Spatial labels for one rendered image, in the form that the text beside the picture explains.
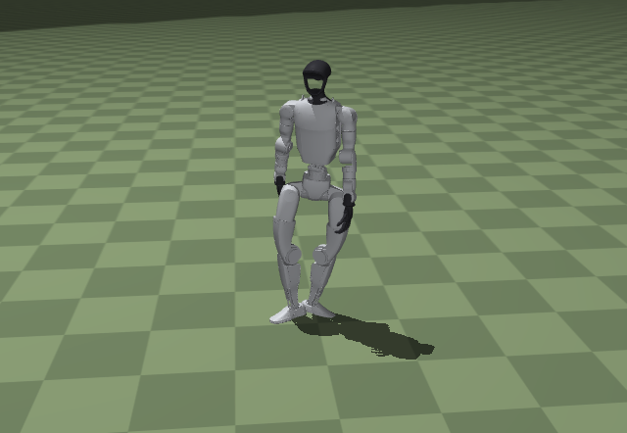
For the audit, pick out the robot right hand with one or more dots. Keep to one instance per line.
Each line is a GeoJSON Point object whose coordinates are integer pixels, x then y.
{"type": "Point", "coordinates": [279, 184]}

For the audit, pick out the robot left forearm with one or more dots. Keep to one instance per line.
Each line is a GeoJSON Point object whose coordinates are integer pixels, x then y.
{"type": "Point", "coordinates": [349, 178]}

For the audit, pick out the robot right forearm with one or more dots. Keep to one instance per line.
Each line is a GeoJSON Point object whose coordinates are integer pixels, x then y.
{"type": "Point", "coordinates": [280, 166]}

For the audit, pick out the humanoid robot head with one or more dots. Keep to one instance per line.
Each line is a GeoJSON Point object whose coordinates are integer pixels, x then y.
{"type": "Point", "coordinates": [318, 70]}

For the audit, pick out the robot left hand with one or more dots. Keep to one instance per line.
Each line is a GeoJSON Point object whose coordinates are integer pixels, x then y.
{"type": "Point", "coordinates": [348, 214]}

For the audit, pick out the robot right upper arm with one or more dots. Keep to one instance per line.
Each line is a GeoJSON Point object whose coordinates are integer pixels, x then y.
{"type": "Point", "coordinates": [283, 143]}

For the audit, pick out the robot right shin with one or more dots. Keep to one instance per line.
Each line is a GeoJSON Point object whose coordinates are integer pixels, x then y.
{"type": "Point", "coordinates": [290, 279]}

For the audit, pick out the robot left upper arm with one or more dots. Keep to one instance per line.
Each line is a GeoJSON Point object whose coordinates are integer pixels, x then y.
{"type": "Point", "coordinates": [348, 117]}

